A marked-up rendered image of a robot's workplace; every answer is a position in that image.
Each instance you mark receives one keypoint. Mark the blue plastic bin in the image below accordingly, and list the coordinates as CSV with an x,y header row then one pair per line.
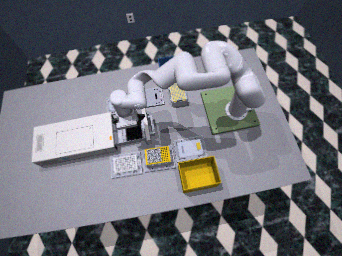
x,y
163,60

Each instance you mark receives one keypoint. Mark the black multiwell plate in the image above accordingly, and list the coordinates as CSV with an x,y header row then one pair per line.
x,y
137,133

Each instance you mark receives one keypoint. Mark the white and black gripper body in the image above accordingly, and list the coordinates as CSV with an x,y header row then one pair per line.
x,y
134,115

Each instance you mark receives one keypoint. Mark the yellow open tray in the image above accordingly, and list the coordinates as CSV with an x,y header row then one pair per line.
x,y
198,172

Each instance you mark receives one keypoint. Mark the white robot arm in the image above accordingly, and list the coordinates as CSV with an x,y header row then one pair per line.
x,y
220,59

